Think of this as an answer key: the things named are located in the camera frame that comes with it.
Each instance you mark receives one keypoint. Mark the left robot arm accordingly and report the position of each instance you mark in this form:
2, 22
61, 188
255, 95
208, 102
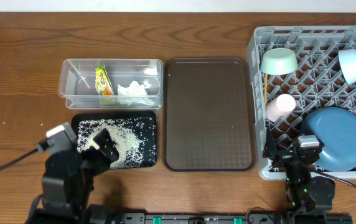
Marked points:
63, 201

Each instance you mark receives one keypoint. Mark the mint green bowl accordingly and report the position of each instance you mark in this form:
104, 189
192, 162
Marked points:
279, 61

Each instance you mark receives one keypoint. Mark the light blue bowl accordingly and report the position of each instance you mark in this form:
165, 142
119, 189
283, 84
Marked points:
347, 60

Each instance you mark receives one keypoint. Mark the clear plastic waste bin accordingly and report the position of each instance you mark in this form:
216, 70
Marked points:
77, 81

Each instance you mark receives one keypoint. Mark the white tissue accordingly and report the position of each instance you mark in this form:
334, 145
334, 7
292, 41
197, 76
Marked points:
135, 93

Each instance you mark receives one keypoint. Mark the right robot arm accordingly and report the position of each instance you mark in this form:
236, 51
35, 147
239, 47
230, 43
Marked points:
311, 196

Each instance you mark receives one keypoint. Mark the green snack wrapper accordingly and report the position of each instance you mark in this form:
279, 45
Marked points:
103, 86

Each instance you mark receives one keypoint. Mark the brown serving tray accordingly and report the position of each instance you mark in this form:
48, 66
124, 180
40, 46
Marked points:
209, 115

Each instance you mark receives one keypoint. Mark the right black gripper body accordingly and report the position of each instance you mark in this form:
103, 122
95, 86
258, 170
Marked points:
297, 168

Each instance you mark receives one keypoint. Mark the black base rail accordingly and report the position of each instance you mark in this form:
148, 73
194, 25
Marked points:
252, 218

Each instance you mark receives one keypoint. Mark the grey dishwasher rack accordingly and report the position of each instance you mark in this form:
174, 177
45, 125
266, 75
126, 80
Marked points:
317, 83

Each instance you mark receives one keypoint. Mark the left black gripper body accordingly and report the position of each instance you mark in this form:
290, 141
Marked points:
89, 165

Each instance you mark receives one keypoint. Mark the wooden chopstick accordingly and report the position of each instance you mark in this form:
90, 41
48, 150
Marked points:
265, 89

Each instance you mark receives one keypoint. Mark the white cooked rice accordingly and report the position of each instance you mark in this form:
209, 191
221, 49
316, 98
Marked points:
135, 140

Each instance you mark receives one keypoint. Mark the pink cup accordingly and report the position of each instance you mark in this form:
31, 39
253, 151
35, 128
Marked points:
280, 107

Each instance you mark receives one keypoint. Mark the black plastic tray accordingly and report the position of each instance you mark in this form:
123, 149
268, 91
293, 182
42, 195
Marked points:
109, 115

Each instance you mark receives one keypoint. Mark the dark blue plate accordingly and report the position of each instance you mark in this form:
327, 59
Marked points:
336, 130

